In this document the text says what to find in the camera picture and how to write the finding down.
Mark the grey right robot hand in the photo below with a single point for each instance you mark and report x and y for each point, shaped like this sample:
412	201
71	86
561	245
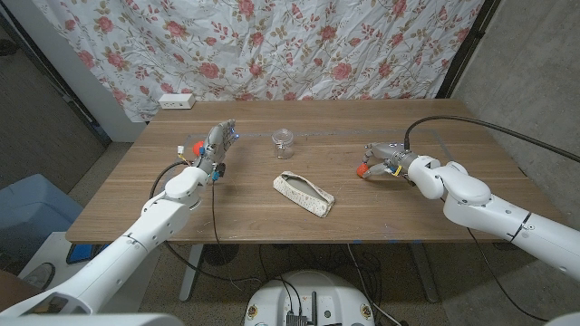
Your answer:
394	156

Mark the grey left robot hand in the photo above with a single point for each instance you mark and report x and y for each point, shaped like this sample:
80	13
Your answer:
217	142

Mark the orange ball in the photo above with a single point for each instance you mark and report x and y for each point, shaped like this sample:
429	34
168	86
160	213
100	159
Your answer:
361	170

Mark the cream patterned pen bag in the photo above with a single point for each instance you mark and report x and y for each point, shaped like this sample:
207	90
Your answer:
301	194

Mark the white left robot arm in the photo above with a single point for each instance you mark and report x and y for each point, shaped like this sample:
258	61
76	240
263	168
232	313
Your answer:
136	244

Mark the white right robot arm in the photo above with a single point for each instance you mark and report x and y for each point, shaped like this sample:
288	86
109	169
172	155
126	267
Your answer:
498	213

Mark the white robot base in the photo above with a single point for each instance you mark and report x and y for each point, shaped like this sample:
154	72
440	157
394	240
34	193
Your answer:
312	294

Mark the red ball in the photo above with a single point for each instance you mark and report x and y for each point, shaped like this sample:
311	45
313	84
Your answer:
197	148

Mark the clear glass jar cup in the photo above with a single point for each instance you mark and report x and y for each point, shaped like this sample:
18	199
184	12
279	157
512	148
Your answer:
283	144

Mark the white power strip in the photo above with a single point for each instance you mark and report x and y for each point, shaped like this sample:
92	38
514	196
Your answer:
176	101

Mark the black round floor object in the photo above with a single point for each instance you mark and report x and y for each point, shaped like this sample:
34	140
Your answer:
222	254

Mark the floral backdrop cloth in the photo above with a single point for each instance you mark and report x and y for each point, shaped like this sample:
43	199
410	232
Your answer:
290	45

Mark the grey table leg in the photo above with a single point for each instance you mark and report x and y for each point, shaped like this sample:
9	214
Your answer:
426	280

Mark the black backdrop stand pole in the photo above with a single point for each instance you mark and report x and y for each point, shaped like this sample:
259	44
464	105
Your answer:
466	45

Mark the white table leg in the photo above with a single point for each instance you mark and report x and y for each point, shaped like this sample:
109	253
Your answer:
190	280

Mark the blue plastic bin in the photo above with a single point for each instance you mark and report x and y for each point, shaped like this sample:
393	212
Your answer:
31	204

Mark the white robot torso edge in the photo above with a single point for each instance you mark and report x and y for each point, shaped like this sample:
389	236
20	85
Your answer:
90	320

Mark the grey sneaker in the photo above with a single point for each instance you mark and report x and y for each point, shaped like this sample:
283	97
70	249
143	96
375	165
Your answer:
41	276

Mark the person leg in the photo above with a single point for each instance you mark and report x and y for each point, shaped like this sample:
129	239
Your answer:
11	290

